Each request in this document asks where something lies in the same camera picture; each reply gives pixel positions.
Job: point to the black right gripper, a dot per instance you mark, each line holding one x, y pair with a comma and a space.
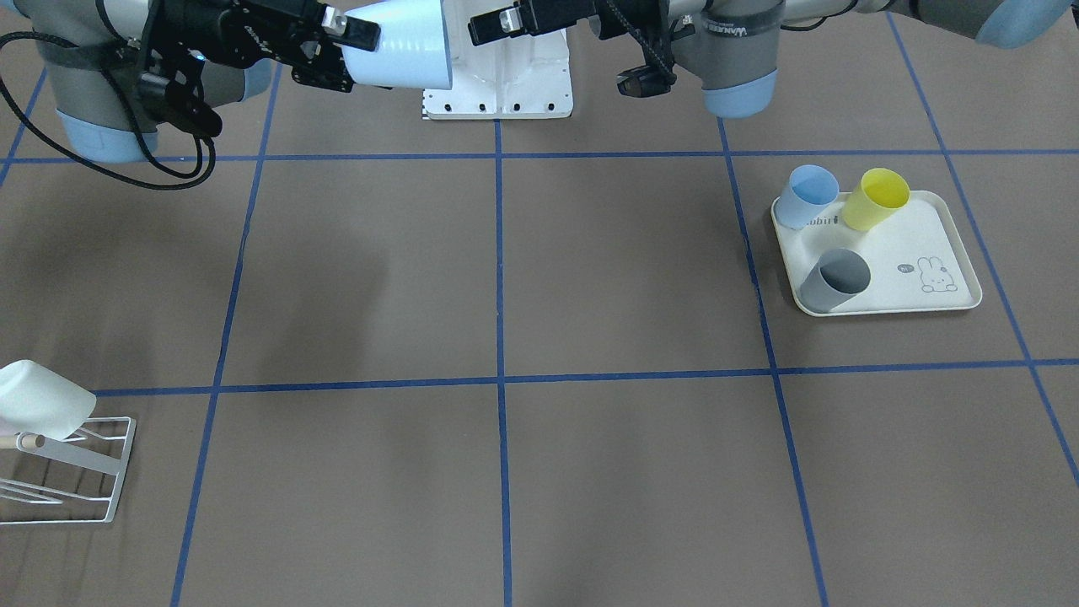
238, 35

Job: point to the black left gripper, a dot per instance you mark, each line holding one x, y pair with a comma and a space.
563, 14

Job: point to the light blue cup front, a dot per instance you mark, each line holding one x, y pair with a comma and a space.
412, 49

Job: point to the light blue cup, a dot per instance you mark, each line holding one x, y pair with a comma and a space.
412, 49
808, 191

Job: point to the yellow plastic cup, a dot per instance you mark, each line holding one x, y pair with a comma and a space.
879, 194

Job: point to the grey plastic cup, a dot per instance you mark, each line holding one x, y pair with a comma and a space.
839, 275

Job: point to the white plastic cup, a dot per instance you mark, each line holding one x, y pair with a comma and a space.
37, 400

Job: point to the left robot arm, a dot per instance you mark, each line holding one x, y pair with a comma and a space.
732, 46

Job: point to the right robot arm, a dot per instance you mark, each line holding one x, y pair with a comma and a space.
121, 69

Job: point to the light blue cup back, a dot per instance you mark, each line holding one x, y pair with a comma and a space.
808, 191

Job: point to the cream plastic tray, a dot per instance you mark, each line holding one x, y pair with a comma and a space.
916, 261

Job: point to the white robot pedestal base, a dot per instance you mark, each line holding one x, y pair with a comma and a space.
526, 78

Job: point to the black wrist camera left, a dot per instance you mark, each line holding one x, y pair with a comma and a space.
643, 82

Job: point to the white wire cup rack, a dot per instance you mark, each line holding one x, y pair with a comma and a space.
77, 480

